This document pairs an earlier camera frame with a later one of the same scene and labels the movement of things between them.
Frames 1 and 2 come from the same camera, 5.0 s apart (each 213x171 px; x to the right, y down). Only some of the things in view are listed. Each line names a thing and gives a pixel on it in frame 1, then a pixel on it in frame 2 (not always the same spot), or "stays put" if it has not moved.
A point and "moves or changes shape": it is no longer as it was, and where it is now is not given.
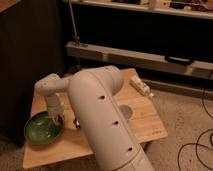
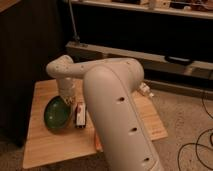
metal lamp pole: (76, 37) stays put
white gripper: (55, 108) to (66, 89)
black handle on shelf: (179, 61) stays put
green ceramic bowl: (40, 128) moves or changes shape
